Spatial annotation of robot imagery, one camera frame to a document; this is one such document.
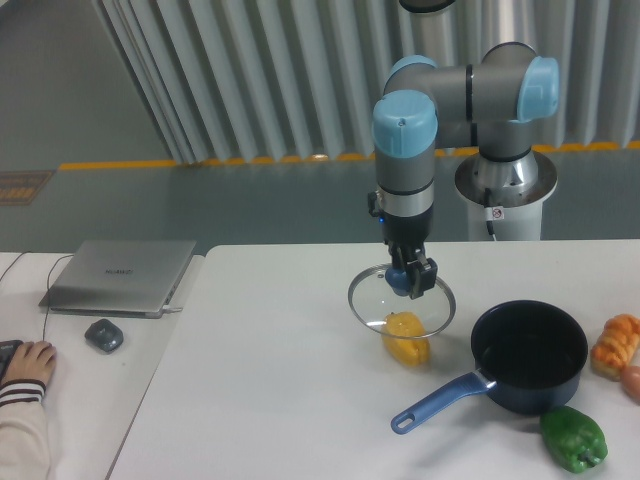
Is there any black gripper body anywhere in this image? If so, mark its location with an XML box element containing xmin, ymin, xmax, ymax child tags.
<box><xmin>380</xmin><ymin>208</ymin><xmax>433</xmax><ymax>246</ymax></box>

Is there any glass lid with blue knob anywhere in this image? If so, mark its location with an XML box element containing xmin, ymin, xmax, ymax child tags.
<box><xmin>348</xmin><ymin>264</ymin><xmax>456</xmax><ymax>339</ymax></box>

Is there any white sleeved forearm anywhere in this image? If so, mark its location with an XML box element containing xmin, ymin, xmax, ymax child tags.
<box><xmin>1</xmin><ymin>379</ymin><xmax>51</xmax><ymax>479</ymax></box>

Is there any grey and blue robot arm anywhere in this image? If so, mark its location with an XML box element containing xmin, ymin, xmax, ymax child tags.
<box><xmin>368</xmin><ymin>1</ymin><xmax>560</xmax><ymax>298</ymax></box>

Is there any person's hand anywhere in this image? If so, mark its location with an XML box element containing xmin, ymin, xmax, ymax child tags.
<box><xmin>1</xmin><ymin>341</ymin><xmax>57</xmax><ymax>387</ymax></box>

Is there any yellow bell pepper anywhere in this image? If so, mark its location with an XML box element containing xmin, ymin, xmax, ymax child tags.
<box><xmin>382</xmin><ymin>311</ymin><xmax>431</xmax><ymax>367</ymax></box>

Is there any dark blue saucepan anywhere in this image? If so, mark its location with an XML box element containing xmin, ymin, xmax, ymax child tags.
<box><xmin>391</xmin><ymin>300</ymin><xmax>588</xmax><ymax>435</ymax></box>

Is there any orange bread loaf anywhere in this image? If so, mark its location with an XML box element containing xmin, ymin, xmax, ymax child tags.
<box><xmin>590</xmin><ymin>314</ymin><xmax>639</xmax><ymax>381</ymax></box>

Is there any green bell pepper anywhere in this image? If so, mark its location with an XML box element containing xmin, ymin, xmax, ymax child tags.
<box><xmin>539</xmin><ymin>406</ymin><xmax>609</xmax><ymax>474</ymax></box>

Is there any pink sausage toy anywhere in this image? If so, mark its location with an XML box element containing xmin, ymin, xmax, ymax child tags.
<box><xmin>620</xmin><ymin>365</ymin><xmax>640</xmax><ymax>403</ymax></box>

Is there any silver laptop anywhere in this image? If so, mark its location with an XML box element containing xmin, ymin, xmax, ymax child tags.
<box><xmin>40</xmin><ymin>240</ymin><xmax>196</xmax><ymax>318</ymax></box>

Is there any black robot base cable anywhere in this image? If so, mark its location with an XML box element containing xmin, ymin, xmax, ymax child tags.
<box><xmin>482</xmin><ymin>186</ymin><xmax>500</xmax><ymax>242</ymax></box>

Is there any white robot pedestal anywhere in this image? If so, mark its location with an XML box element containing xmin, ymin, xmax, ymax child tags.
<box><xmin>455</xmin><ymin>151</ymin><xmax>558</xmax><ymax>241</ymax></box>

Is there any black thin cable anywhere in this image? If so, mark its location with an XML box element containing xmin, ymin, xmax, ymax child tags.
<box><xmin>0</xmin><ymin>251</ymin><xmax>75</xmax><ymax>343</ymax></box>

